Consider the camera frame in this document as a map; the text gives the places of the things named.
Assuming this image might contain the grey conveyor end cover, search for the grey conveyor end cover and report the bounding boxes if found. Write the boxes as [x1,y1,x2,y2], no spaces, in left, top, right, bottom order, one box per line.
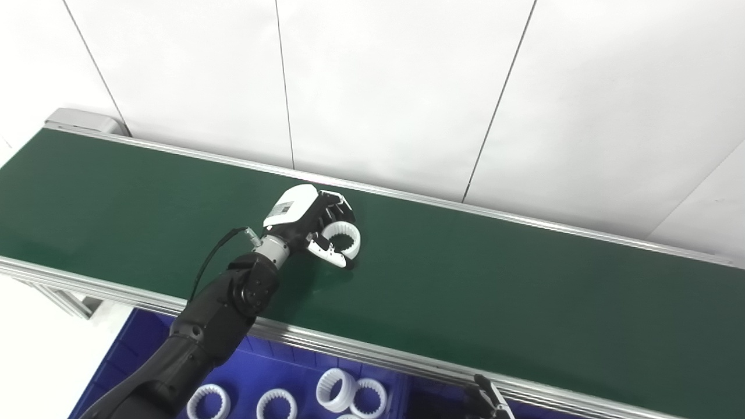
[45,108,130,137]

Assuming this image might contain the aluminium conveyor rail wall side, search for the aluminium conveyor rail wall side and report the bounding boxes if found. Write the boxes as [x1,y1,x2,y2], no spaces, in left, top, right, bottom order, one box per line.
[45,123,745,269]

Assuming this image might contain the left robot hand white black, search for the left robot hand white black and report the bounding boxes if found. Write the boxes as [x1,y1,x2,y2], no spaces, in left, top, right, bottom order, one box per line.
[263,184,357,269]

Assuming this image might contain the aluminium conveyor rail bin side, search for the aluminium conveyor rail bin side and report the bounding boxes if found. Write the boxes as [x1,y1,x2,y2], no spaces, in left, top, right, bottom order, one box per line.
[0,256,687,419]

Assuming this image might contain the blue bin with black parts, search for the blue bin with black parts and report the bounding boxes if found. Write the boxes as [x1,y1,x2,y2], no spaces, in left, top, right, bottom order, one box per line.
[402,372,583,419]

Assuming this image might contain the green conveyor belt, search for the green conveyor belt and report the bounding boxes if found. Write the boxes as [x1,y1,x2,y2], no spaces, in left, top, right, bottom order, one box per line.
[0,128,745,419]

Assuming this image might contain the aluminium conveyor support leg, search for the aluminium conveyor support leg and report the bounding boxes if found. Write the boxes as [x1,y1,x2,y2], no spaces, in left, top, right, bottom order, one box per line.
[17,279,102,319]

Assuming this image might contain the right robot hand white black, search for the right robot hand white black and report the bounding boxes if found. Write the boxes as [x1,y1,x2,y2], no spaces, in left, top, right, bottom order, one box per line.
[466,374,516,419]

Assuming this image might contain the blue bin with white parts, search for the blue bin with white parts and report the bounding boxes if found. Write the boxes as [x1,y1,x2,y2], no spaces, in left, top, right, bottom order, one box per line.
[69,307,408,419]

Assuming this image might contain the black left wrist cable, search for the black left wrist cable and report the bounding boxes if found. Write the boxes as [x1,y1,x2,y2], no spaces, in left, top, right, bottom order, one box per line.
[187,226,261,303]

